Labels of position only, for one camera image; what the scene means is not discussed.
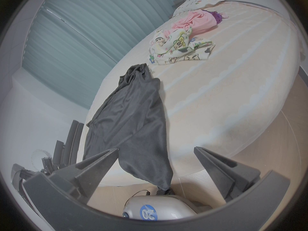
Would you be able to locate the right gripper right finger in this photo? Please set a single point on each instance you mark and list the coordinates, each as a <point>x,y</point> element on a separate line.
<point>222,174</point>

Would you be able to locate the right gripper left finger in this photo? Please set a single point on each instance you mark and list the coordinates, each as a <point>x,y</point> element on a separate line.
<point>91,172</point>

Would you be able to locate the black T-shirt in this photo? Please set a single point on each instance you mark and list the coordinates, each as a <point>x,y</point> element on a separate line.
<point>134,129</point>

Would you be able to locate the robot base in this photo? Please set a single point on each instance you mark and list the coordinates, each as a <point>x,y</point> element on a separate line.
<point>168,208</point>

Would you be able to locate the black padded bench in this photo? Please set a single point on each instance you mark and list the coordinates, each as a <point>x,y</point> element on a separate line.
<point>73,141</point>

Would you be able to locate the bed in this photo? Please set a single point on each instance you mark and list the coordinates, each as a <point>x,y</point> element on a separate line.
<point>216,92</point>

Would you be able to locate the blue-green curtain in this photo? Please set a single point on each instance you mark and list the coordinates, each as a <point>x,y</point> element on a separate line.
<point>60,64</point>
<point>108,13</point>

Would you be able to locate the white printed pyjama top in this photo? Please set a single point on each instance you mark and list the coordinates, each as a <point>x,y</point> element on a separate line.
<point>168,49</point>

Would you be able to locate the pink garment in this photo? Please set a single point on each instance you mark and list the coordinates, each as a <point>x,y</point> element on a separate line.
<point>197,22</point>

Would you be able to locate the purple garment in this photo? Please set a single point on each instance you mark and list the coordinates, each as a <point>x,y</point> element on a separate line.
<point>217,17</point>

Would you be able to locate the white printed pillow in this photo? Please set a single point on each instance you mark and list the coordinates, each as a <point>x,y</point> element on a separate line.
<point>192,5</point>

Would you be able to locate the grey bedside table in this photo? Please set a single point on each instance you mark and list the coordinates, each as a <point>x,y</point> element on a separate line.
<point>179,0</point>

